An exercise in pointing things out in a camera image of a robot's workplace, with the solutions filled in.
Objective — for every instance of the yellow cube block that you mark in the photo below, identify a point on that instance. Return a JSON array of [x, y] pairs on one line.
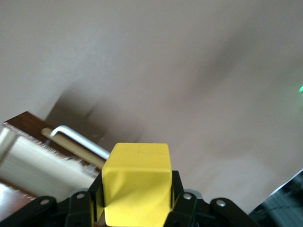
[[137, 184]]

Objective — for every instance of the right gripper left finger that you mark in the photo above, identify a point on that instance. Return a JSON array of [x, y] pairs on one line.
[[82, 208]]

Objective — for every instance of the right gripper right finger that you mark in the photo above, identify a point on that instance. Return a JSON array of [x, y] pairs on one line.
[[189, 210]]

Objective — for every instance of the brown table cover sheet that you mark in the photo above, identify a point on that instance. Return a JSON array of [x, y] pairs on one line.
[[165, 71]]

